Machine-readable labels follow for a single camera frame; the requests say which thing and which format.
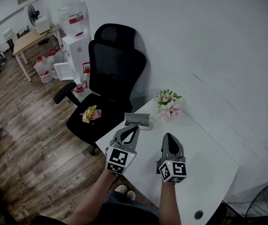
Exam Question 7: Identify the person's black shirt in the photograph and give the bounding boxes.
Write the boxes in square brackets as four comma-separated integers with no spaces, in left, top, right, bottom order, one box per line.
[30,202,160,225]

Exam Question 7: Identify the large clear water bottle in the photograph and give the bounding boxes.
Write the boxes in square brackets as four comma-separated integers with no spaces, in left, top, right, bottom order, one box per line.
[57,0,89,38]

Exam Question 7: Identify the black mesh office chair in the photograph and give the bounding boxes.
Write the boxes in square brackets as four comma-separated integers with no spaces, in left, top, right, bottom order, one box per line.
[52,23,148,156]

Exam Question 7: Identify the yellow crumpled cloth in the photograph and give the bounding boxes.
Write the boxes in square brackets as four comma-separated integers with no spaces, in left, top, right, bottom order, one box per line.
[79,105,98,124]

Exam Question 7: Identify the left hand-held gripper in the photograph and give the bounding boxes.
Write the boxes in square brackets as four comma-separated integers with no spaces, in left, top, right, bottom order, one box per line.
[105,126,141,175]

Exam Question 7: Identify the white box-shaped appliance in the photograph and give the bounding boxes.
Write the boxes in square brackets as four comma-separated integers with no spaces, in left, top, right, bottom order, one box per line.
[35,16,51,35]

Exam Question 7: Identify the large black standing fan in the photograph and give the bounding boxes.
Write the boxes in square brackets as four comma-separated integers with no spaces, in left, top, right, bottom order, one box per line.
[244,176,268,225]

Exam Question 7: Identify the person's white shoe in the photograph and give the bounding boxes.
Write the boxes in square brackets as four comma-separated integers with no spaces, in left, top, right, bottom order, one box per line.
[114,184,128,195]
[125,190,137,201]

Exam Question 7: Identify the light wooden table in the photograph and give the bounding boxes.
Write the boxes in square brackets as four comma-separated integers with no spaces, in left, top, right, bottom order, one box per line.
[12,26,63,83]

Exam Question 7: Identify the white plastic tray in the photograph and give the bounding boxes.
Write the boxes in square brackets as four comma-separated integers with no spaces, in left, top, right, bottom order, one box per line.
[53,61,75,82]

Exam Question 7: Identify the small white box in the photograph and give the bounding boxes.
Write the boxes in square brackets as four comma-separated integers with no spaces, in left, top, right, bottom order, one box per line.
[3,28,14,41]

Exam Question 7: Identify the small black fan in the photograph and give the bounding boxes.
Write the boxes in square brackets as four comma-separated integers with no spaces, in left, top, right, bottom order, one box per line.
[27,4,41,28]

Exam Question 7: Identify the red-handled clear bottle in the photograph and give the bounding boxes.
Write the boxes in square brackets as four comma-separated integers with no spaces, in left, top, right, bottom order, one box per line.
[71,81,89,96]
[82,62,91,76]

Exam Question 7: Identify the person's right forearm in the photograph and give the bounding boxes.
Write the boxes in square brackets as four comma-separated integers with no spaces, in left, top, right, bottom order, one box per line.
[158,181,182,225]

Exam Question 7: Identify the pink artificial flower bouquet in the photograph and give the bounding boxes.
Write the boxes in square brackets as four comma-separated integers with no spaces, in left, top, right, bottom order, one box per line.
[154,89,183,121]

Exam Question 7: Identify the thin black wire-frame eyeglasses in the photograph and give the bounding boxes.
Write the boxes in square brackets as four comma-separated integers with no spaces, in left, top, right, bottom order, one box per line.
[126,119,149,127]

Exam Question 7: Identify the white water dispenser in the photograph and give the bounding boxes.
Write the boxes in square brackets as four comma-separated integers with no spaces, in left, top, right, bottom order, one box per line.
[61,33,91,84]

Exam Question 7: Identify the red-capped clear water jug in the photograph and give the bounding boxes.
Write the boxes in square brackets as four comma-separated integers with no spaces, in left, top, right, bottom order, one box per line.
[33,56,54,84]
[48,48,66,79]

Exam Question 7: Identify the person's blue jeans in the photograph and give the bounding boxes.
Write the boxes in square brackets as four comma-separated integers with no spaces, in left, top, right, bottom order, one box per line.
[103,192,159,217]

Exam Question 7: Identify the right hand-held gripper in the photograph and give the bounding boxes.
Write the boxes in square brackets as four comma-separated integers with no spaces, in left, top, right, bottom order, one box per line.
[156,133,188,184]

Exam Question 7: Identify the person's left forearm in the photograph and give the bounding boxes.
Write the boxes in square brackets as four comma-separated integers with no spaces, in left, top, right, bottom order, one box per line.
[66,169,123,225]

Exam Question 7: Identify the grey glasses case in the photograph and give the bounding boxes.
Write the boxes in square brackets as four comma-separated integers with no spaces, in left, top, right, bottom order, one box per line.
[124,112,154,131]

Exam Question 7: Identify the pink crumpled cloth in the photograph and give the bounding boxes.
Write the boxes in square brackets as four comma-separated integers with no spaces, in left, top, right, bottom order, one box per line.
[91,109,103,120]

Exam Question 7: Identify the grey wall cable trunking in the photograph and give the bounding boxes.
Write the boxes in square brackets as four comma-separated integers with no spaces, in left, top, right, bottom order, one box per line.
[0,0,40,39]

